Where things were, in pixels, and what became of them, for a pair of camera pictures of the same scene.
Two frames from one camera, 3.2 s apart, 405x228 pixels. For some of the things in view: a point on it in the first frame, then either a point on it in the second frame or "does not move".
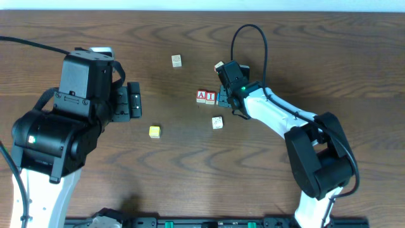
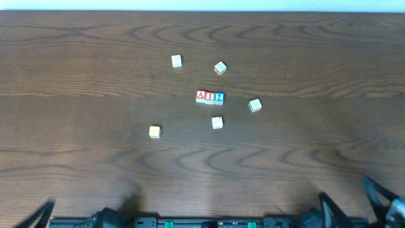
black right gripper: x=222 y=98 -> x=357 y=222
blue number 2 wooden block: x=218 y=99 does not move
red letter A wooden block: x=201 y=96 does not move
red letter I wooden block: x=211 y=97 does not move
